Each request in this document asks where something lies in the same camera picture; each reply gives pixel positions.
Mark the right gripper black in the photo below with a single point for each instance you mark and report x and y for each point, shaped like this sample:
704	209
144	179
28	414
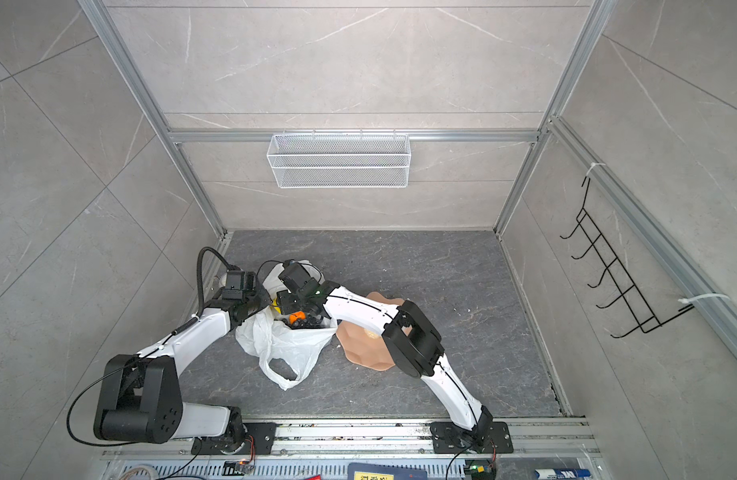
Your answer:
282	301

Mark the orange fake fruit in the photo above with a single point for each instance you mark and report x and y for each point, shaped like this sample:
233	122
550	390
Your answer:
297	319

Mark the white plastic bag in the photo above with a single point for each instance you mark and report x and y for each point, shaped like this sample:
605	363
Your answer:
267	336

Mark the pink scalloped plate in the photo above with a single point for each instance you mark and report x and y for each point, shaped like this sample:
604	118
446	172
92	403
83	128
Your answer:
368	348

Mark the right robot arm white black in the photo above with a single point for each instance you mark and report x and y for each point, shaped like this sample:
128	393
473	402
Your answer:
412	341

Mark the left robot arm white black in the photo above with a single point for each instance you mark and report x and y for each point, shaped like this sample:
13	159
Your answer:
140	398

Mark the blue yellow box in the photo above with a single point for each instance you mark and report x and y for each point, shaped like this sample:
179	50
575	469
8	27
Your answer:
363	471

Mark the green circuit board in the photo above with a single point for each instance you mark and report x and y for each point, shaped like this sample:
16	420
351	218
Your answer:
479	470

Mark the white wire mesh basket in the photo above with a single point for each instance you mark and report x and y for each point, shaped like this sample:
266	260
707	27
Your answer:
339	160

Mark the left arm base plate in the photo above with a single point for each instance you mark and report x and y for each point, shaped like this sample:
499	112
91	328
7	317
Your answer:
255	437

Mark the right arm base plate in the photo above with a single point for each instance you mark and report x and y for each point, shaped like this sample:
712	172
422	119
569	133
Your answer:
450	439

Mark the black wire hook rack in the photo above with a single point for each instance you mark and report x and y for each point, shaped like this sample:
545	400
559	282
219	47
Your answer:
615	273

